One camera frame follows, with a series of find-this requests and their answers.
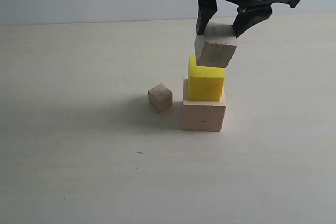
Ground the medium natural wooden cube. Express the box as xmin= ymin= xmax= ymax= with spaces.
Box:
xmin=194 ymin=22 xmax=237 ymax=68

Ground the yellow painted wooden cube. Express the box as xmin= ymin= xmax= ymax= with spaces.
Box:
xmin=187 ymin=55 xmax=225 ymax=101

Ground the large natural wooden cube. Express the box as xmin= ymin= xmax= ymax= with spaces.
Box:
xmin=182 ymin=77 xmax=226 ymax=132

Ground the small natural wooden cube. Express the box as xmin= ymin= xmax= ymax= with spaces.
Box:
xmin=148 ymin=83 xmax=173 ymax=113

